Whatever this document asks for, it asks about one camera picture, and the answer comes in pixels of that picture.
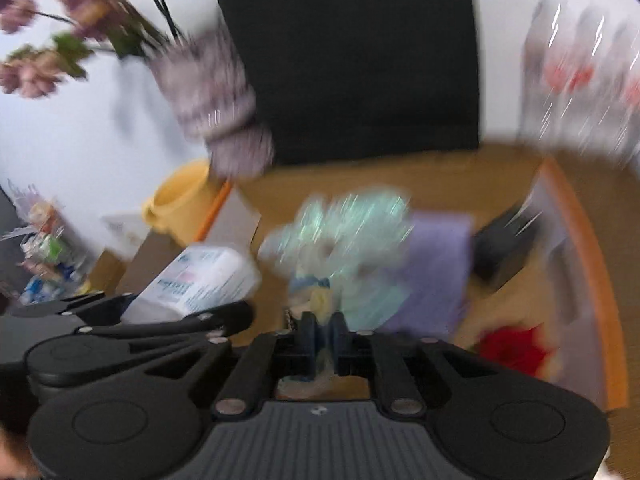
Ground blue labelled tin can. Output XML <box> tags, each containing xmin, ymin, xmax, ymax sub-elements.
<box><xmin>278</xmin><ymin>274</ymin><xmax>336</xmax><ymax>401</ymax></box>

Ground white wet wipes pack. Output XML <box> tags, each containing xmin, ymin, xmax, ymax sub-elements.
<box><xmin>122</xmin><ymin>244</ymin><xmax>262</xmax><ymax>325</ymax></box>

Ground purple knitted cloth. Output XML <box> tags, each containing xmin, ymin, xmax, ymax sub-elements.
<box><xmin>381</xmin><ymin>211</ymin><xmax>473</xmax><ymax>340</ymax></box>

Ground iridescent plastic bag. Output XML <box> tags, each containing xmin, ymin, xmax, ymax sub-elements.
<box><xmin>258</xmin><ymin>188</ymin><xmax>412</xmax><ymax>332</ymax></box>

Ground grey power adapter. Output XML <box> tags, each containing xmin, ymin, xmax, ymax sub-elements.
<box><xmin>472</xmin><ymin>203</ymin><xmax>541</xmax><ymax>290</ymax></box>

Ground red rose flower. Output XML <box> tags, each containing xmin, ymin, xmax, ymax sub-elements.
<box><xmin>473</xmin><ymin>325</ymin><xmax>554</xmax><ymax>377</ymax></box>

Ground person left hand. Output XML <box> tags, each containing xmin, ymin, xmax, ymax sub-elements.
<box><xmin>0</xmin><ymin>428</ymin><xmax>41</xmax><ymax>480</ymax></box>

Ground small brown cardboard box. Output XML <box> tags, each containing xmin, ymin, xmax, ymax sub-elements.
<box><xmin>88</xmin><ymin>232</ymin><xmax>182</xmax><ymax>296</ymax></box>

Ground yellow mug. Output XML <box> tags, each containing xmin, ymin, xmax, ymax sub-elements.
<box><xmin>142</xmin><ymin>159</ymin><xmax>219</xmax><ymax>246</ymax></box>

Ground red cardboard box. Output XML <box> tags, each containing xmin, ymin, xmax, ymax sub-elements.
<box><xmin>192</xmin><ymin>142</ymin><xmax>632</xmax><ymax>413</ymax></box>

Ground purple ceramic vase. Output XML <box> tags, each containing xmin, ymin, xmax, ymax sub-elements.
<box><xmin>150</xmin><ymin>22</ymin><xmax>274</xmax><ymax>179</ymax></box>

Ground black paper bag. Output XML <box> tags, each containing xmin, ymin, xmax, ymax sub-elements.
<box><xmin>217</xmin><ymin>0</ymin><xmax>480</xmax><ymax>165</ymax></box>

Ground dried pink roses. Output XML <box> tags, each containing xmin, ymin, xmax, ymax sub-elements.
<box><xmin>1</xmin><ymin>0</ymin><xmax>186</xmax><ymax>100</ymax></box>

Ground left water bottle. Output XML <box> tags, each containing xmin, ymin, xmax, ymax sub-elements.
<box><xmin>520</xmin><ymin>0</ymin><xmax>572</xmax><ymax>148</ymax></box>

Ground water bottle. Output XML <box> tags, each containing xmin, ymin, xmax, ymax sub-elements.
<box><xmin>520</xmin><ymin>0</ymin><xmax>572</xmax><ymax>148</ymax></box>
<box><xmin>611</xmin><ymin>22</ymin><xmax>639</xmax><ymax>165</ymax></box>
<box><xmin>562</xmin><ymin>6</ymin><xmax>611</xmax><ymax>154</ymax></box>

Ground right water bottle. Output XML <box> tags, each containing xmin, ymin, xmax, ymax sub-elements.
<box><xmin>611</xmin><ymin>22</ymin><xmax>639</xmax><ymax>165</ymax></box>

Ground middle water bottle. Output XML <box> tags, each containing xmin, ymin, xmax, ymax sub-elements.
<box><xmin>562</xmin><ymin>6</ymin><xmax>611</xmax><ymax>154</ymax></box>

